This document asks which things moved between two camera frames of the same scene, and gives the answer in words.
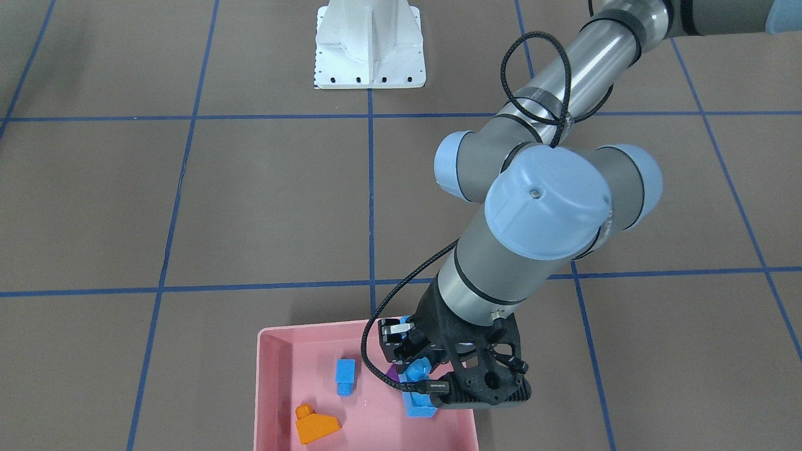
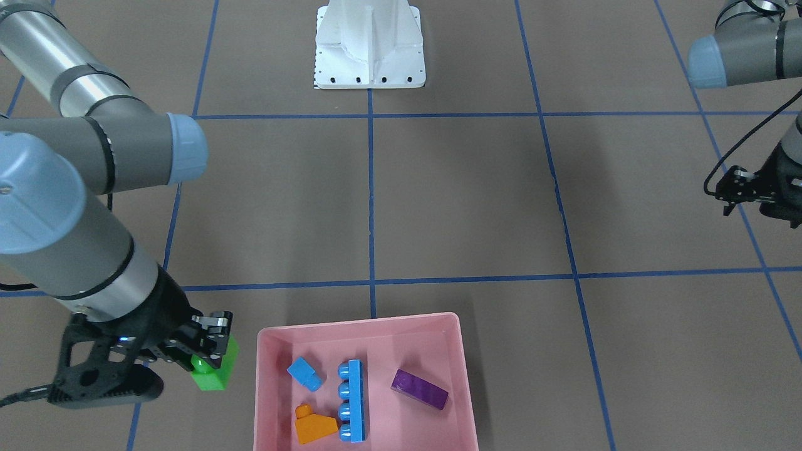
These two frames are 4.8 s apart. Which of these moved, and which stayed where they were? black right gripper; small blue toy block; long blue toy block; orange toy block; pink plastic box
Moved: black right gripper; long blue toy block; small blue toy block
Stayed: orange toy block; pink plastic box
